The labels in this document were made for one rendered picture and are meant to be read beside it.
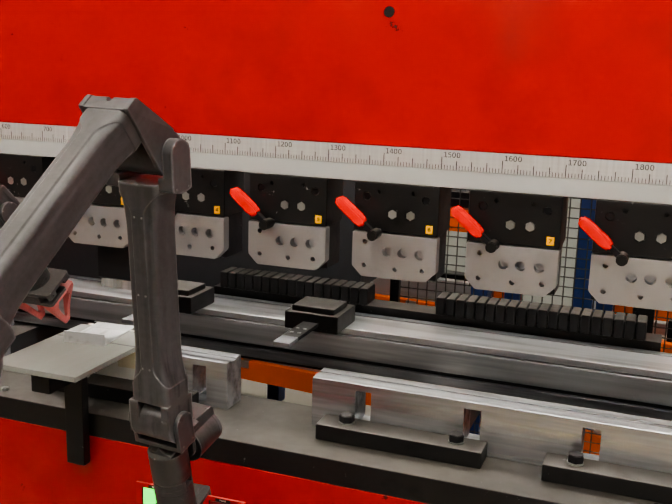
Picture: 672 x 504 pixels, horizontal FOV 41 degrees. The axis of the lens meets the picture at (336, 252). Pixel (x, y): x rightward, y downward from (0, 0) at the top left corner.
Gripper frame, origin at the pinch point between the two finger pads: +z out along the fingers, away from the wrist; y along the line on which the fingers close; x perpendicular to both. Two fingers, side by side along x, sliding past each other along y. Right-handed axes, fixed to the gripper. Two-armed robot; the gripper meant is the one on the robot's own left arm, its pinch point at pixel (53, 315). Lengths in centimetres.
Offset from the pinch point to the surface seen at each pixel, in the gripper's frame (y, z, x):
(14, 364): 3.0, 2.5, 10.1
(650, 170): -99, -19, -30
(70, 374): -9.0, 2.4, 10.1
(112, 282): 0.9, 8.8, -17.6
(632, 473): -101, 21, -3
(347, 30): -49, -36, -41
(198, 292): -5.6, 26.7, -33.9
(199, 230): -21.4, -5.1, -21.0
